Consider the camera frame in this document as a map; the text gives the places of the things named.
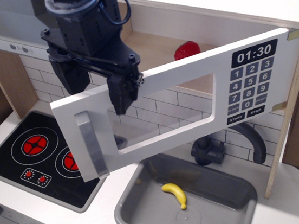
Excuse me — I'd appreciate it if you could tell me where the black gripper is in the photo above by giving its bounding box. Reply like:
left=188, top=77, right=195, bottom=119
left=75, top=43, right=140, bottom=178
left=41, top=7, right=143, bottom=115

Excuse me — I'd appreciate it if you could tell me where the white toy microwave door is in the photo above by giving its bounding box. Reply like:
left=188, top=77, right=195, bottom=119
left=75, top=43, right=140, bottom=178
left=51, top=28, right=299, bottom=181

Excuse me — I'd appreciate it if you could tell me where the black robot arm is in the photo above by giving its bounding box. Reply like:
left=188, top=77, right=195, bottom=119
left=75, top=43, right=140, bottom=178
left=40, top=0, right=143, bottom=115

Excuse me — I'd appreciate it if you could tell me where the wooden toy microwave cabinet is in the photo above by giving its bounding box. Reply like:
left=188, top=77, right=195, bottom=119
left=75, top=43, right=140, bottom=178
left=59, top=0, right=299, bottom=222

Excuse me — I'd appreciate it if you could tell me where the black toy stove top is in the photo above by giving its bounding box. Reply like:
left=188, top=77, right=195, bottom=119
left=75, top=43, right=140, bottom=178
left=0, top=111, right=103, bottom=213

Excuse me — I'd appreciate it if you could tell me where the grey toy range hood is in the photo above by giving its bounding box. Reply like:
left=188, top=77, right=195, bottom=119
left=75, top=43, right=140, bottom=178
left=0, top=0, right=59, bottom=73

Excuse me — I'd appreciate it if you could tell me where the dark grey toy faucet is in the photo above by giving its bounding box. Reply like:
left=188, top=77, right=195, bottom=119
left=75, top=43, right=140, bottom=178
left=191, top=122, right=267, bottom=166

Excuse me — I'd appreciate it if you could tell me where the grey toy sink basin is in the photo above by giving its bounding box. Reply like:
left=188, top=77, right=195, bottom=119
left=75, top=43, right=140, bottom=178
left=114, top=154, right=258, bottom=224

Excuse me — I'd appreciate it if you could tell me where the yellow toy banana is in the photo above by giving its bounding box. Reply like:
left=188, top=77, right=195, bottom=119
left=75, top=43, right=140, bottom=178
left=161, top=183, right=187, bottom=210

